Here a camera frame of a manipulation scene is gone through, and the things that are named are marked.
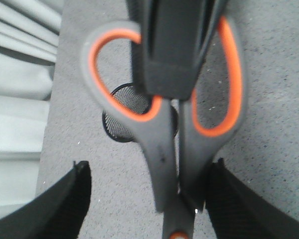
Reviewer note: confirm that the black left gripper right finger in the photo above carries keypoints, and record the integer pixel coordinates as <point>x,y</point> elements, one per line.
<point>237,212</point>

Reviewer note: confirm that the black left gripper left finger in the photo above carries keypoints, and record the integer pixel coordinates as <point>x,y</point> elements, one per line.
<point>58,213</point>

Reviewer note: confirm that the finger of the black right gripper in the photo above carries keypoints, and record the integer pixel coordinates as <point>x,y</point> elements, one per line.
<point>175,36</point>

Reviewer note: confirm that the grey orange-handled scissors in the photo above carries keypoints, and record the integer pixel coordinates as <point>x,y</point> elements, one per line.
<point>178,173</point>

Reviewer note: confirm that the black mesh pen bucket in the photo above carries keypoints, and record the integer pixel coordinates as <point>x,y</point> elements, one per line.
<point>137,103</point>

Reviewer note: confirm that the grey pleated curtain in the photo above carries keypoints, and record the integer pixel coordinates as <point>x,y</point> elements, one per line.
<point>29,39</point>

